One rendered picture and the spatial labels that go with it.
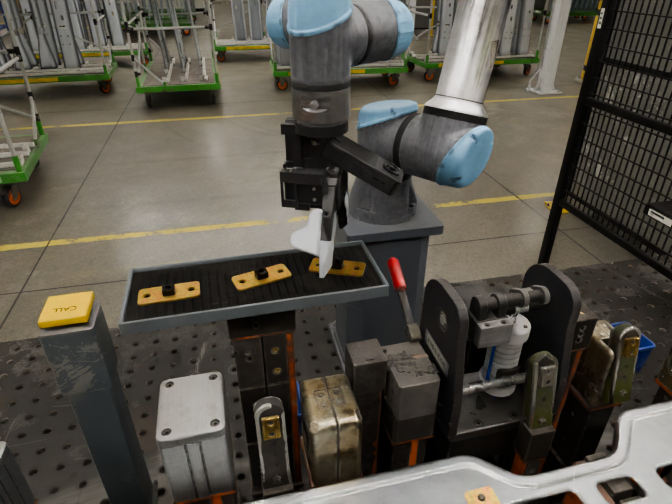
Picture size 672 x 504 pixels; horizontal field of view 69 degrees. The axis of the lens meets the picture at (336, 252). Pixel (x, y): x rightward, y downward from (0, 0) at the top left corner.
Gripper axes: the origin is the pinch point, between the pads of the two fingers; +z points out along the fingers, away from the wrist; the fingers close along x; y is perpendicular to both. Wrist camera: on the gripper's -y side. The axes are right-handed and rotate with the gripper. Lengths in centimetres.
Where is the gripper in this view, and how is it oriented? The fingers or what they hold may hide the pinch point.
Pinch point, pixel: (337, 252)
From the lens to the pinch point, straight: 74.0
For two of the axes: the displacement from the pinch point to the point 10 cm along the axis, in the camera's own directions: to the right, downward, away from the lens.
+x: -1.9, 5.0, -8.4
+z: 0.0, 8.6, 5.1
